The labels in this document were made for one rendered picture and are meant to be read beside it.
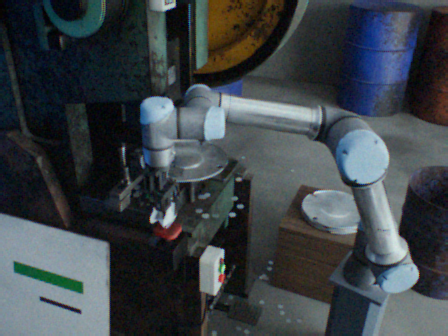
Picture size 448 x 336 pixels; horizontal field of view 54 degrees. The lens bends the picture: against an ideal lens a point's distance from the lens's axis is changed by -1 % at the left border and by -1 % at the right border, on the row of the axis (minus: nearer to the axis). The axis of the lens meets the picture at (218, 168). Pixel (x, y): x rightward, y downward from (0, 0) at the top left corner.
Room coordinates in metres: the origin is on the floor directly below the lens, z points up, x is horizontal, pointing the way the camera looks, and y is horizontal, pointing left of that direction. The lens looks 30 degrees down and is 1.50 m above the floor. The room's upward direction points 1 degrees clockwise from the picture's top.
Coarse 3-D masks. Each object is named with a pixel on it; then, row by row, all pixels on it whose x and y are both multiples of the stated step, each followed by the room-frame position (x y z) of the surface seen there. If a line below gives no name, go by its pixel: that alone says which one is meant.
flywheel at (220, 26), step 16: (208, 0) 1.68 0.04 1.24; (224, 0) 1.66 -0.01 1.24; (240, 0) 1.64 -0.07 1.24; (256, 0) 1.62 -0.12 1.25; (272, 0) 1.56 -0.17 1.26; (288, 0) 1.58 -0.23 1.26; (208, 16) 1.68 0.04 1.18; (224, 16) 1.66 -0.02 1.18; (240, 16) 1.64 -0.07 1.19; (256, 16) 1.62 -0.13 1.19; (272, 16) 1.56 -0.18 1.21; (208, 32) 1.68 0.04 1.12; (224, 32) 1.66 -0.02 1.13; (240, 32) 1.64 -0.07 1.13; (256, 32) 1.58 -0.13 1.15; (272, 32) 1.57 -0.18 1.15; (208, 48) 1.68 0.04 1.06; (224, 48) 1.65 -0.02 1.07; (240, 48) 1.60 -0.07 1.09; (256, 48) 1.58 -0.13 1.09; (208, 64) 1.65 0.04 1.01; (224, 64) 1.62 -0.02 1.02
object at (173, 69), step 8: (168, 40) 1.36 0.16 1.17; (176, 40) 1.39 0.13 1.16; (168, 48) 1.33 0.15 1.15; (176, 48) 1.38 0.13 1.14; (168, 56) 1.33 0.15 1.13; (176, 56) 1.38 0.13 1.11; (168, 64) 1.33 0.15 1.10; (176, 64) 1.38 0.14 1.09; (168, 72) 1.33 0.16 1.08; (176, 72) 1.38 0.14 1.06; (168, 80) 1.33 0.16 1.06; (176, 80) 1.38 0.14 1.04; (176, 88) 1.37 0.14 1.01; (176, 96) 1.37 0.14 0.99; (176, 104) 1.33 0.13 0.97; (128, 112) 1.31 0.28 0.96; (136, 112) 1.30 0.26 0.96; (128, 120) 1.31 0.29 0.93; (136, 120) 1.30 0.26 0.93; (128, 128) 1.31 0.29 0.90; (136, 128) 1.30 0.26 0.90
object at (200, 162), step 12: (180, 144) 1.43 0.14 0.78; (192, 144) 1.43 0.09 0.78; (204, 144) 1.44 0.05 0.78; (180, 156) 1.33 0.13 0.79; (192, 156) 1.33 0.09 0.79; (204, 156) 1.34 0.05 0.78; (216, 156) 1.35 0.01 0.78; (192, 168) 1.26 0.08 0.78; (204, 168) 1.26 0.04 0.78; (216, 168) 1.26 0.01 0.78; (180, 180) 1.18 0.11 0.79; (192, 180) 1.18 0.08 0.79
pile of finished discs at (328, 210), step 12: (324, 192) 1.76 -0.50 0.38; (336, 192) 1.76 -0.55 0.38; (312, 204) 1.66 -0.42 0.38; (324, 204) 1.65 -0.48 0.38; (336, 204) 1.65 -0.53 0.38; (348, 204) 1.66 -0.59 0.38; (312, 216) 1.57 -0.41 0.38; (324, 216) 1.57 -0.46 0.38; (336, 216) 1.57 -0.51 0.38; (348, 216) 1.57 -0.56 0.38; (324, 228) 1.50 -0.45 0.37; (336, 228) 1.48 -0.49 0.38; (348, 228) 1.48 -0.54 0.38
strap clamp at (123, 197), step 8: (128, 168) 1.22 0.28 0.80; (128, 176) 1.21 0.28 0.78; (136, 176) 1.25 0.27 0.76; (120, 184) 1.20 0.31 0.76; (128, 184) 1.20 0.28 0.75; (136, 184) 1.23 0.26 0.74; (112, 192) 1.15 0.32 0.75; (120, 192) 1.15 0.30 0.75; (128, 192) 1.18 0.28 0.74; (112, 200) 1.14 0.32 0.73; (120, 200) 1.14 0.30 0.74; (128, 200) 1.16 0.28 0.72; (112, 208) 1.13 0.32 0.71; (120, 208) 1.12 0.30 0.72
